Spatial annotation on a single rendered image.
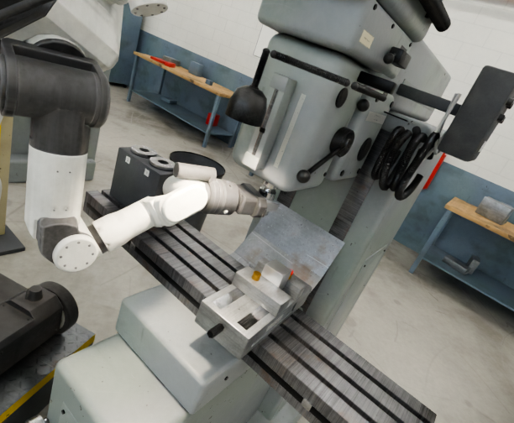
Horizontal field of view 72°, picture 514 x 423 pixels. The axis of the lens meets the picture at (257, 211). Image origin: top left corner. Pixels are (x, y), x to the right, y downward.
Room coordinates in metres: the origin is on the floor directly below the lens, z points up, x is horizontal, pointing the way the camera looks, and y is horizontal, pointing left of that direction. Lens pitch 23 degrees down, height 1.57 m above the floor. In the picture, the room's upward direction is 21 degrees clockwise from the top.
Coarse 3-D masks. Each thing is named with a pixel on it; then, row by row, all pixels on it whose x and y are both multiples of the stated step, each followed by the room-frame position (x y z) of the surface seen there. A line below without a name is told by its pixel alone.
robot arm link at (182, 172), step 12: (180, 168) 0.73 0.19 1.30; (192, 168) 0.75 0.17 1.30; (204, 168) 0.78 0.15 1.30; (168, 180) 0.77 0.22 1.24; (180, 180) 0.75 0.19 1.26; (192, 180) 0.76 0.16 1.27; (204, 180) 0.78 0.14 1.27; (216, 180) 0.79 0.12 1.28; (168, 192) 0.75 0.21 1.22; (216, 192) 0.76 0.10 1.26; (216, 204) 0.76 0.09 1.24
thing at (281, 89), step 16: (272, 80) 0.79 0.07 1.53; (288, 80) 0.78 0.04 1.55; (272, 96) 0.79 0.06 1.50; (288, 96) 0.80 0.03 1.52; (272, 112) 0.78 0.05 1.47; (256, 128) 0.79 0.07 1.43; (272, 128) 0.78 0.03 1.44; (256, 144) 0.78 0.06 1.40; (272, 144) 0.80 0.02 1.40; (256, 160) 0.78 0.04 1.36
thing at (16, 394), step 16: (64, 336) 0.97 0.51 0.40; (80, 336) 1.00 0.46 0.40; (32, 352) 0.86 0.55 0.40; (48, 352) 0.88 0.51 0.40; (64, 352) 0.90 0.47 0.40; (16, 368) 0.79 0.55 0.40; (32, 368) 0.81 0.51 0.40; (48, 368) 0.83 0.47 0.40; (0, 384) 0.72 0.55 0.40; (16, 384) 0.74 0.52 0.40; (32, 384) 0.76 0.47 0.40; (48, 384) 0.82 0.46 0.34; (0, 400) 0.68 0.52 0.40; (16, 400) 0.69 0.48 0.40; (32, 400) 0.76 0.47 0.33; (48, 400) 0.83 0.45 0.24; (0, 416) 0.64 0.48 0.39; (16, 416) 0.70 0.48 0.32; (32, 416) 0.77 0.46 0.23
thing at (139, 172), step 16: (128, 160) 1.11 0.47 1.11; (144, 160) 1.11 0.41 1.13; (160, 160) 1.14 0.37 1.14; (128, 176) 1.10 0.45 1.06; (144, 176) 1.07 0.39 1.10; (160, 176) 1.05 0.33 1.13; (112, 192) 1.13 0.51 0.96; (128, 192) 1.10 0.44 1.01; (144, 192) 1.06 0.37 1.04; (160, 192) 1.06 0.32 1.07
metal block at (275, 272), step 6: (270, 264) 0.84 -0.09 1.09; (276, 264) 0.85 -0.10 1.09; (282, 264) 0.86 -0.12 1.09; (264, 270) 0.83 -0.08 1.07; (270, 270) 0.82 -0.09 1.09; (276, 270) 0.82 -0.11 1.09; (282, 270) 0.83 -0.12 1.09; (288, 270) 0.84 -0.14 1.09; (264, 276) 0.82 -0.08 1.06; (270, 276) 0.82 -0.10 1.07; (276, 276) 0.81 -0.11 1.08; (282, 276) 0.80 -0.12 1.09; (288, 276) 0.84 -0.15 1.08; (276, 282) 0.81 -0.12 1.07; (282, 282) 0.82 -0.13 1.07; (282, 288) 0.84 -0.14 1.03
